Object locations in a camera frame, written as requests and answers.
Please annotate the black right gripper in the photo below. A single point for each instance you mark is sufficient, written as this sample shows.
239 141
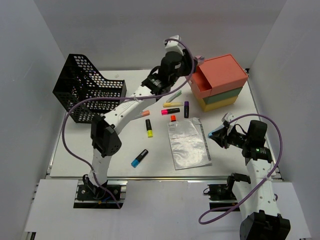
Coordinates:
222 136

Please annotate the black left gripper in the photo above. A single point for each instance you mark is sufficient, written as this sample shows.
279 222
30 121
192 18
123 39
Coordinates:
187 60

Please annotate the pastel blue highlighter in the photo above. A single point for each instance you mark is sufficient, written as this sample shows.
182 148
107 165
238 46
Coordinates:
217 130

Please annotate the green drawer box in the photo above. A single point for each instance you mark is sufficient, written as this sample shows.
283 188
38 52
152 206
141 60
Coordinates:
221 96

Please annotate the coral top drawer box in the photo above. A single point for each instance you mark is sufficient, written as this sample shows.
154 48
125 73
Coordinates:
217 75

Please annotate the pink glue bottle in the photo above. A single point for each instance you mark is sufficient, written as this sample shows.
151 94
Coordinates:
199 60

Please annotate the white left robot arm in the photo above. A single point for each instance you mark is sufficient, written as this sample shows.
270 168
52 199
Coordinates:
105 129

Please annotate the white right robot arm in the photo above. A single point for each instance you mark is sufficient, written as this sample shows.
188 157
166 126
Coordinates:
261 217

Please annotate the pastel green highlighter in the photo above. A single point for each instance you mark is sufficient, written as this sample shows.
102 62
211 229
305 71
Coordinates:
174 96

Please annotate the yellow bottom drawer box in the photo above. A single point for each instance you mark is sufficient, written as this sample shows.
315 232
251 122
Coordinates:
216 105

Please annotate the white safety instruction booklet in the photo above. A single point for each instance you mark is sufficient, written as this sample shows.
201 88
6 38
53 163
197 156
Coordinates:
188 144

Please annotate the pastel yellow highlighter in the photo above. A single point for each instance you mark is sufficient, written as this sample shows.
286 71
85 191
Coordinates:
172 104

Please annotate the purple black highlighter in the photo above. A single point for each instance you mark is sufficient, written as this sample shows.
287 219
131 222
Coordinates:
186 109

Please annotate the pink black highlighter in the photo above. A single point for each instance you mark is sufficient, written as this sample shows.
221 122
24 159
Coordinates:
170 111

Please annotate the orange black highlighter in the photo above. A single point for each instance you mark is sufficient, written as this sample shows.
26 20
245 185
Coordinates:
172 118

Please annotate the pastel orange highlighter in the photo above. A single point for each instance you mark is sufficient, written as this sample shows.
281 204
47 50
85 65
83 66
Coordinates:
142 114

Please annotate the yellow black highlighter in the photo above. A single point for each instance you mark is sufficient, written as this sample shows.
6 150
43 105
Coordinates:
149 128

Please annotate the blue black highlighter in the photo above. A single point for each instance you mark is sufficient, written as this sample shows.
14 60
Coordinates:
139 158

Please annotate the black mesh file holder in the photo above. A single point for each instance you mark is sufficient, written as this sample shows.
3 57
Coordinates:
79 80

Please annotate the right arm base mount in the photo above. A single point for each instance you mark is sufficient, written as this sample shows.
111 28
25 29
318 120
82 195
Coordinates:
221 195

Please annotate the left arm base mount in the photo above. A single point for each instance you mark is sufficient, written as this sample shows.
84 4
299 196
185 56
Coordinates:
90 196

